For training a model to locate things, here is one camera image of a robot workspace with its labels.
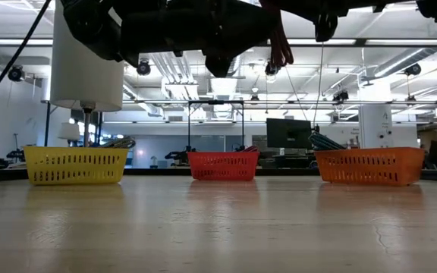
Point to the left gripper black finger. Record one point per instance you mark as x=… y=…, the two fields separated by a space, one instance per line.
x=233 y=34

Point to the black background robot arm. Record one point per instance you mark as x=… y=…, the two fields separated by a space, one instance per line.
x=177 y=155

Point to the black ceiling spotlight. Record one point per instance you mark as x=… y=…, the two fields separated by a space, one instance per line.
x=340 y=96
x=143 y=68
x=16 y=74
x=269 y=70
x=413 y=69

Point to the white cylinder shade table lamp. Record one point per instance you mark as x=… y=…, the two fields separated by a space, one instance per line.
x=74 y=83

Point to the black computer monitor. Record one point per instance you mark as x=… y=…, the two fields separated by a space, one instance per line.
x=288 y=132

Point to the white round column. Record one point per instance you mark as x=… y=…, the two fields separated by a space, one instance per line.
x=374 y=125

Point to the red plastic basket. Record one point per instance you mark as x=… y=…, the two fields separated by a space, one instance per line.
x=222 y=167

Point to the small white background lamp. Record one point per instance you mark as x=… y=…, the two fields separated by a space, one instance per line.
x=68 y=130

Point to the orange plastic basket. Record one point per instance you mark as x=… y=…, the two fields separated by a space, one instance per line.
x=370 y=167

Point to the yellow plastic basket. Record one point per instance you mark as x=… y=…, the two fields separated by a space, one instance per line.
x=51 y=167

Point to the black suspended light rail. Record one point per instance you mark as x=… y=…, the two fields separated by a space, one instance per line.
x=359 y=42

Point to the black background stand frame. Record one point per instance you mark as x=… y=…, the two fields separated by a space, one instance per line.
x=214 y=102

